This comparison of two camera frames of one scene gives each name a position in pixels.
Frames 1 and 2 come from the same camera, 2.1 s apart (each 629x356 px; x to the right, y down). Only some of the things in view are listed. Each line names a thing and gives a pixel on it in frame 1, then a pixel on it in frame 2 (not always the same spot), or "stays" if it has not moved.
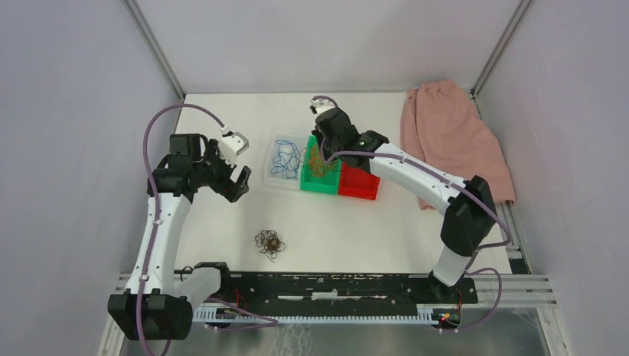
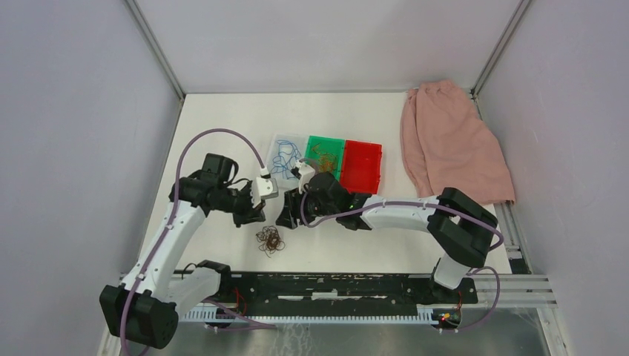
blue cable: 280,163 stays
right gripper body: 327,148 -> 309,205
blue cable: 287,161 stays
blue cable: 294,160 stays
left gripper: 231,190 -> 250,214
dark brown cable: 270,241 stays
